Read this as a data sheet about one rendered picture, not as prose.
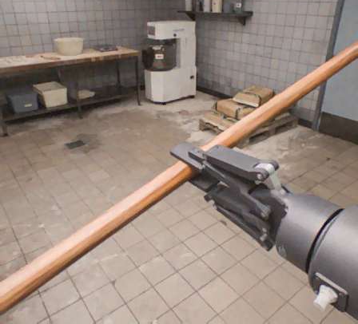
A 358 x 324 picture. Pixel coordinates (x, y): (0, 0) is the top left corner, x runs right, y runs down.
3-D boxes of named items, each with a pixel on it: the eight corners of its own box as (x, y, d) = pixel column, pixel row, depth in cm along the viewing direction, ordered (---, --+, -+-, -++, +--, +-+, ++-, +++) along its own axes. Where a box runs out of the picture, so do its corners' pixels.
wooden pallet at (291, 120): (240, 149, 379) (241, 139, 373) (198, 129, 436) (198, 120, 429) (297, 126, 445) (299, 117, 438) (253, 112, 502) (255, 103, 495)
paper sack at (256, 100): (257, 111, 380) (259, 97, 372) (231, 104, 399) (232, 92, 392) (276, 100, 424) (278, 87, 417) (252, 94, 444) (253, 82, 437)
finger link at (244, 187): (267, 222, 34) (268, 215, 33) (196, 170, 40) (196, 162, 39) (288, 202, 35) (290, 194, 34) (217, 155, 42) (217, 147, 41)
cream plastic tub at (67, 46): (61, 57, 448) (59, 41, 439) (52, 53, 478) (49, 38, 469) (89, 53, 472) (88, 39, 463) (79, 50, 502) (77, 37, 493)
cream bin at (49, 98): (45, 108, 448) (42, 92, 437) (35, 100, 482) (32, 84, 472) (69, 103, 468) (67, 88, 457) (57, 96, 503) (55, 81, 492)
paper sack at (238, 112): (262, 119, 394) (264, 106, 387) (240, 124, 377) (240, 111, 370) (231, 106, 443) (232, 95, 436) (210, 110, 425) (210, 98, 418)
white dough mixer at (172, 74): (155, 108, 515) (152, 24, 458) (137, 100, 557) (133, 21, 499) (197, 98, 566) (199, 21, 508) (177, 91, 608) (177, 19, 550)
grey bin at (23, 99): (13, 114, 424) (9, 97, 414) (5, 105, 460) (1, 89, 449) (41, 108, 444) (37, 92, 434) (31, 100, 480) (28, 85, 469)
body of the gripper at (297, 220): (309, 239, 27) (229, 192, 33) (306, 293, 31) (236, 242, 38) (353, 191, 30) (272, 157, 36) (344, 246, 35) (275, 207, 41)
